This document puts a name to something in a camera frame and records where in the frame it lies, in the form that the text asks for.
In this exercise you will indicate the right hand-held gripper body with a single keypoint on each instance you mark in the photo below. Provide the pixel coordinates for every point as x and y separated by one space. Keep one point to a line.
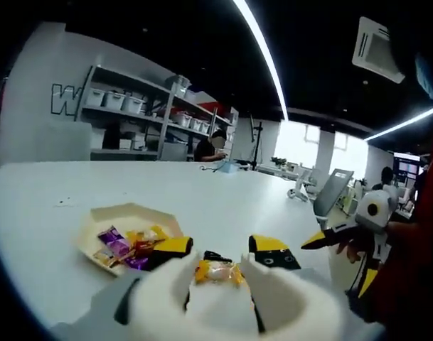
385 206

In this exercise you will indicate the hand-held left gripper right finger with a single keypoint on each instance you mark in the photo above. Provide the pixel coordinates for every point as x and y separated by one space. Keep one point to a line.
276 259

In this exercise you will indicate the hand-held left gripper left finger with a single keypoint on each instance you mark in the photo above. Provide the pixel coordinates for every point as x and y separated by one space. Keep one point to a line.
102 305

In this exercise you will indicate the small brown snack packet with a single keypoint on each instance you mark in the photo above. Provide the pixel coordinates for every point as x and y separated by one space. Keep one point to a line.
105 257

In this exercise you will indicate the purple snack packet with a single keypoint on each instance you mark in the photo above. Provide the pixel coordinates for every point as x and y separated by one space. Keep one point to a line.
113 243
137 263

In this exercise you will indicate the small black packet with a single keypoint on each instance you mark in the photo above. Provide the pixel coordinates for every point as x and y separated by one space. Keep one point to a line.
216 255

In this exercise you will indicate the cream plastic container tray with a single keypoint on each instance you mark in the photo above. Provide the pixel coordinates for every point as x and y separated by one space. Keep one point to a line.
123 216

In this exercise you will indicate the person's right hand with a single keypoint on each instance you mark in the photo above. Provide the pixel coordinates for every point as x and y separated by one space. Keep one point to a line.
358 248

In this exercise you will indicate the grey office chair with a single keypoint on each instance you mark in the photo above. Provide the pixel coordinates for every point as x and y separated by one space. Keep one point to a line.
335 192

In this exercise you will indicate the person's red shirt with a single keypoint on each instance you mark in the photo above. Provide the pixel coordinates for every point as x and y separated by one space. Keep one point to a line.
415 277

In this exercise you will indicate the lit computer monitor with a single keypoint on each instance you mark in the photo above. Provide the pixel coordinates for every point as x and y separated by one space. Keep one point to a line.
410 165

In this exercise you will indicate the small white device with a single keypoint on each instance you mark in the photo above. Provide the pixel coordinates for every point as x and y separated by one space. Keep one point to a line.
298 193

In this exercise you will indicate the ceiling light strip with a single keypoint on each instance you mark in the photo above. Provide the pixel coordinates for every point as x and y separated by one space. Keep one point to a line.
269 60
404 124

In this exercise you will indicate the green potted plant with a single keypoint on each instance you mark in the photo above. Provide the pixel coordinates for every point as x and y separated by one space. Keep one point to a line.
279 161

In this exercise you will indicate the light blue mask pack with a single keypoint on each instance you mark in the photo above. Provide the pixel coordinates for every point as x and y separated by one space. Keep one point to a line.
227 168

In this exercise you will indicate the black tripod stand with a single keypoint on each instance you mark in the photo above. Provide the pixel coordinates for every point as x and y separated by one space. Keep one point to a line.
259 149

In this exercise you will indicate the person's blue face mask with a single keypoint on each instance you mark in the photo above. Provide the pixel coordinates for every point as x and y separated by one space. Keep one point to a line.
429 78

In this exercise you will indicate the small white storage bin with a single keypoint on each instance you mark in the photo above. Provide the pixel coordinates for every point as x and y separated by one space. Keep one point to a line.
205 127
195 123
182 119

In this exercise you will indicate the ceiling air conditioner vent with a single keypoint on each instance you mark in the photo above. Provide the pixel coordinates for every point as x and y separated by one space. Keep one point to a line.
376 49

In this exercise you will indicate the black bag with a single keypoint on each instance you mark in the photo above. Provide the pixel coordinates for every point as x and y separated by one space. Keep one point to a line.
111 138

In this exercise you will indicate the white partition panel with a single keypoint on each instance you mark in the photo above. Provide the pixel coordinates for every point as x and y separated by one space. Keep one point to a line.
67 142

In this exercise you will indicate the grey metal shelving unit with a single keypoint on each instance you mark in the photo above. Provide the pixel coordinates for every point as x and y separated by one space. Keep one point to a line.
166 124

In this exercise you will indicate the large white storage bin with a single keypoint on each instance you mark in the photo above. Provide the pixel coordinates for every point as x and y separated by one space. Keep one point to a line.
134 104
113 100
94 97

